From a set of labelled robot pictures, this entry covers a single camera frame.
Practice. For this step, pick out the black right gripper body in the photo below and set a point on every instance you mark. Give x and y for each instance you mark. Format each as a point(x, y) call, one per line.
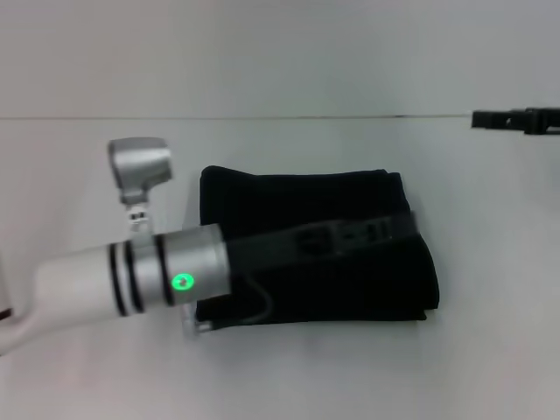
point(542, 120)

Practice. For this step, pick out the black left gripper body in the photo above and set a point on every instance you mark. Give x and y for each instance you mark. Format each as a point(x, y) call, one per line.
point(271, 251)

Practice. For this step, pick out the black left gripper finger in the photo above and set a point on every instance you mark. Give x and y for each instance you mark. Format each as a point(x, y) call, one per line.
point(372, 232)

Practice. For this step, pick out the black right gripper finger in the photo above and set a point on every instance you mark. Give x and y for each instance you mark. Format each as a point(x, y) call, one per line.
point(494, 119)

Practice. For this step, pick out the black shirt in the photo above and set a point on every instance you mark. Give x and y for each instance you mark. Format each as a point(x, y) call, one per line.
point(350, 284)

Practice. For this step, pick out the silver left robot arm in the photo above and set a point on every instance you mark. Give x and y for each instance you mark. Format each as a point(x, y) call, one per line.
point(87, 280)

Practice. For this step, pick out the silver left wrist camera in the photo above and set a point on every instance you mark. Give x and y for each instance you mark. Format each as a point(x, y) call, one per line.
point(140, 162)

